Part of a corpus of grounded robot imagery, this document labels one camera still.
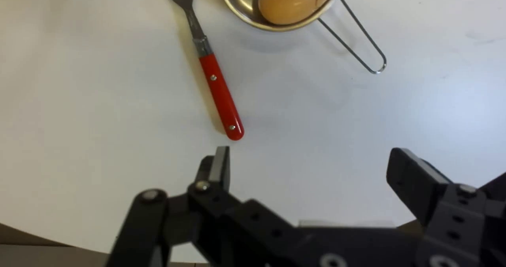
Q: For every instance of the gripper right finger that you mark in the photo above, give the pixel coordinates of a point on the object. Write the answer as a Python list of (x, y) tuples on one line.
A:
[(446, 203)]

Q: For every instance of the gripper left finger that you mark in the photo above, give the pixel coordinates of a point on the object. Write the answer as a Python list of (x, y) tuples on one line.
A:
[(221, 215)]

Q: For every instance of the brown egg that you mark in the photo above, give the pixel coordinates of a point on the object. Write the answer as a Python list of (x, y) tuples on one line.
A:
[(294, 0)]

